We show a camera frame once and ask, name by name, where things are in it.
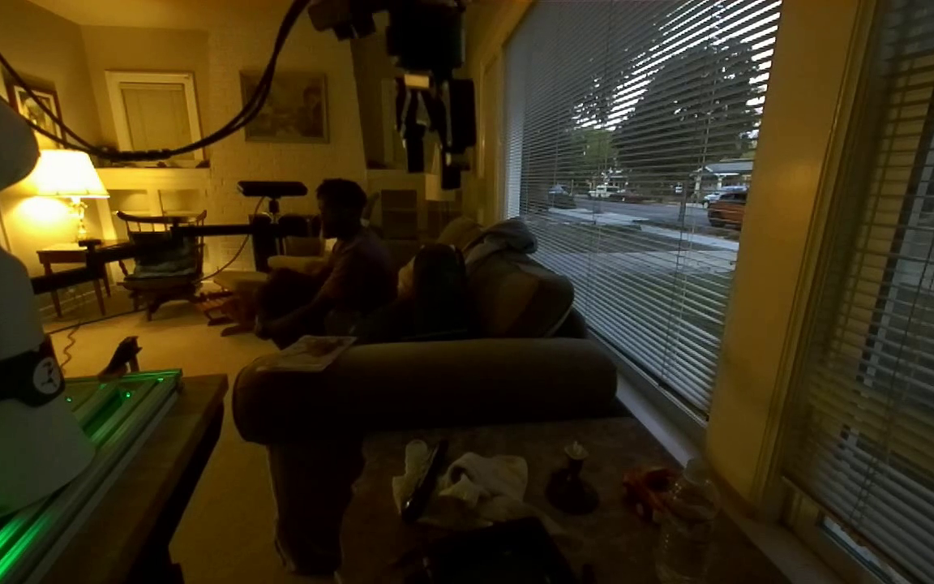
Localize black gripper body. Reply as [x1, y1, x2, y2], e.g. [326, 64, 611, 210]
[386, 0, 468, 96]

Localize dark candle holder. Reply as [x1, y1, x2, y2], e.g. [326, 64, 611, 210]
[544, 439, 602, 520]

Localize black tray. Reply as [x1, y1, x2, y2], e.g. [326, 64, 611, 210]
[421, 517, 585, 584]

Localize grey blanket bundle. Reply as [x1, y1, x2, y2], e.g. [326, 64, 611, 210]
[461, 213, 592, 339]

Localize black keyboard on stand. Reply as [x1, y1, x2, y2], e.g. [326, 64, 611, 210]
[237, 177, 311, 272]

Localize seated person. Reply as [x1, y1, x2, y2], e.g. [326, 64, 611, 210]
[222, 176, 401, 350]

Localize dark cushion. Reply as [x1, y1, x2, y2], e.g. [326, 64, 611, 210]
[393, 240, 485, 345]

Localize wide window blinds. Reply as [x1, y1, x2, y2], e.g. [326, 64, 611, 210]
[503, 0, 786, 421]

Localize magazine with black print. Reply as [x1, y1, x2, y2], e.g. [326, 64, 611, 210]
[263, 332, 361, 377]

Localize brown sofa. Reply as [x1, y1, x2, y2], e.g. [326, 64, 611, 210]
[232, 213, 623, 576]

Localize white framed mirror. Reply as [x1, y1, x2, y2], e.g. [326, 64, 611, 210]
[101, 69, 209, 167]

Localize red parked car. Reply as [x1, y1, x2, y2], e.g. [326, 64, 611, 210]
[705, 180, 753, 232]

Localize dark wooden armchair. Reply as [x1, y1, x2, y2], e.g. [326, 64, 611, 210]
[115, 207, 211, 318]

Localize white paper sheet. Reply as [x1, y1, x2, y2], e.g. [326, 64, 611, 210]
[389, 434, 436, 520]

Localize black ridged remote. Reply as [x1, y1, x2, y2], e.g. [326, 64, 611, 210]
[406, 434, 453, 524]

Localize white crumpled cloth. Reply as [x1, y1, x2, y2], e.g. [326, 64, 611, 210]
[439, 449, 533, 524]

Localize lit table lamp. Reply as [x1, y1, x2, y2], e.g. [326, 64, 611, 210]
[20, 147, 115, 247]

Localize dark side desk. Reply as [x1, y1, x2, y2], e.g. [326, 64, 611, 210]
[31, 238, 135, 318]

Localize small dark figurine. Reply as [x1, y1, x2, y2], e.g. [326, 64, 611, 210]
[97, 332, 146, 384]

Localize small framed picture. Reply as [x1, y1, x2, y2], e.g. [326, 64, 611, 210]
[5, 73, 67, 151]

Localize orange toy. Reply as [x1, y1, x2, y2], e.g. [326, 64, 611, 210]
[619, 463, 678, 522]

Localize Husky workbench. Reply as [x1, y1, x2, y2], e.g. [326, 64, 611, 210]
[11, 369, 233, 584]

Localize clear plastic bottle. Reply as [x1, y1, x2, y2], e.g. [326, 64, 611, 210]
[658, 463, 719, 584]

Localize narrow window blinds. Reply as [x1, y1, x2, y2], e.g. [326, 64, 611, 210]
[782, 0, 934, 584]

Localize large wall painting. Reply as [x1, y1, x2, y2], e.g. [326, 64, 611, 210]
[237, 69, 334, 147]

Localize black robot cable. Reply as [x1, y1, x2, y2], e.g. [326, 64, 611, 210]
[0, 0, 315, 167]

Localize green lit base plate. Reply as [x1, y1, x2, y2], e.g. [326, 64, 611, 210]
[0, 365, 184, 584]

